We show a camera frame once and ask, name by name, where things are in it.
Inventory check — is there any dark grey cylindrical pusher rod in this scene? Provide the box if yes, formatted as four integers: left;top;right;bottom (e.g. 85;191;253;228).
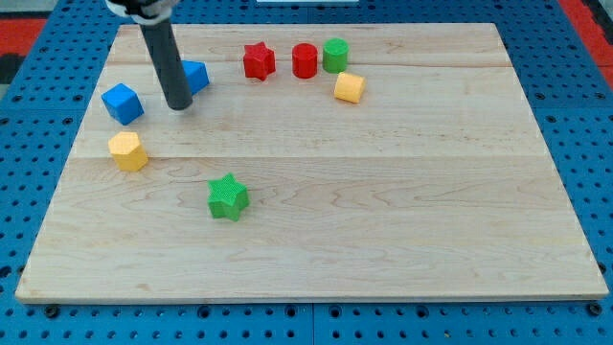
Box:
140;19;193;110

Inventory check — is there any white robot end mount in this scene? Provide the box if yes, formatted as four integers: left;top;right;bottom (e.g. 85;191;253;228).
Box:
105;0;180;25

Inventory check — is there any red star block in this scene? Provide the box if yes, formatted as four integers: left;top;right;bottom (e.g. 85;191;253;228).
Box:
242;41;276;81

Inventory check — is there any green star block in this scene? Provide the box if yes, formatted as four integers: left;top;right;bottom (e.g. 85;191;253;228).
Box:
207;172;250;221

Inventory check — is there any blue triangular block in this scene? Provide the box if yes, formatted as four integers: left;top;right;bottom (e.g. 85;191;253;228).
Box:
182;60;210;95

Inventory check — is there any blue cube block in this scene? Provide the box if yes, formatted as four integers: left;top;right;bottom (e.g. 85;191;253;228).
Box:
102;83;145;126

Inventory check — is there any yellow hexagon block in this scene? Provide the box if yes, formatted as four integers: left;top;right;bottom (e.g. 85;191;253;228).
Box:
108;131;148;172

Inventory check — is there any red cylinder block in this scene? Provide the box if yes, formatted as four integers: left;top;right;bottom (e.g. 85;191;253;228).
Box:
292;43;318;79

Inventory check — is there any green cylinder block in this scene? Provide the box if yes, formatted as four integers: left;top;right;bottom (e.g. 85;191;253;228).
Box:
323;37;350;73

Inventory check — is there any yellow cylinder block lying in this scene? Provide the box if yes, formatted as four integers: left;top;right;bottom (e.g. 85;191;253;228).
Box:
333;72;366;104

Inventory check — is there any light wooden board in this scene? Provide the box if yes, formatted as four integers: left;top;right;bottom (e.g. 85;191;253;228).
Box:
15;23;609;305

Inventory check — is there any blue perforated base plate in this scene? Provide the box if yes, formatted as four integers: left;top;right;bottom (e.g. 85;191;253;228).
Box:
1;0;612;344

